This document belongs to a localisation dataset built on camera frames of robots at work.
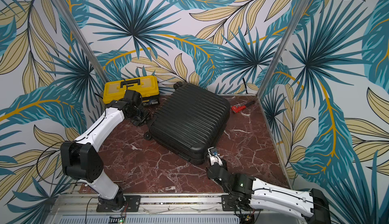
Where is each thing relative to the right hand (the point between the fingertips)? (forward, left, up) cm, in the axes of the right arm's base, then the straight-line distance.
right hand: (208, 160), depth 78 cm
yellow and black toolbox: (+48, +38, +9) cm, 62 cm away
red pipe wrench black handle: (+40, -25, -8) cm, 48 cm away
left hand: (+22, +32, +7) cm, 40 cm away
